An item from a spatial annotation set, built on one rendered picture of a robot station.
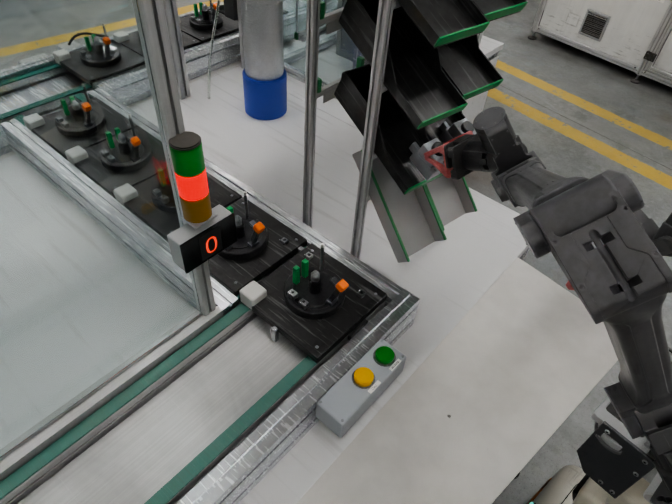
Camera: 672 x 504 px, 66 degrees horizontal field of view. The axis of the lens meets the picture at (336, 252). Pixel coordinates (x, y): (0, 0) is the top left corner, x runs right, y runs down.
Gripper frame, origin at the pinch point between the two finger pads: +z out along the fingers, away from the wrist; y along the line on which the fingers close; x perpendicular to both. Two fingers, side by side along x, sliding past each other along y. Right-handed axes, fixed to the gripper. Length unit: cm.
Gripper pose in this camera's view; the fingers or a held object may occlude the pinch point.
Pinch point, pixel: (435, 152)
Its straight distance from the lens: 110.4
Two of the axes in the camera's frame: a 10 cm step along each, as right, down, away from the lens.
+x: 2.3, 8.7, 4.3
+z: -6.2, -2.1, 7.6
